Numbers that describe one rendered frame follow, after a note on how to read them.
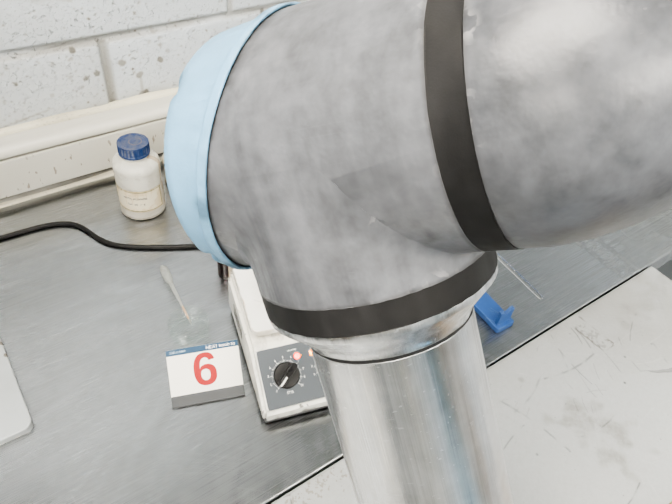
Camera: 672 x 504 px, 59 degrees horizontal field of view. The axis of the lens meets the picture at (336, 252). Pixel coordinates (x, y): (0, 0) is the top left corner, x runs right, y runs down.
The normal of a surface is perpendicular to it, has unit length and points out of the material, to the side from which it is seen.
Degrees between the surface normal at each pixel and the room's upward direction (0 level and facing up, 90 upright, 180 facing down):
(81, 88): 90
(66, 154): 90
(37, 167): 90
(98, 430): 0
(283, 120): 64
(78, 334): 0
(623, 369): 0
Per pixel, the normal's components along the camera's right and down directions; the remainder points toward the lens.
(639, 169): 0.19, 0.59
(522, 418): 0.10, -0.71
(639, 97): 0.07, 0.26
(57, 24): 0.57, 0.62
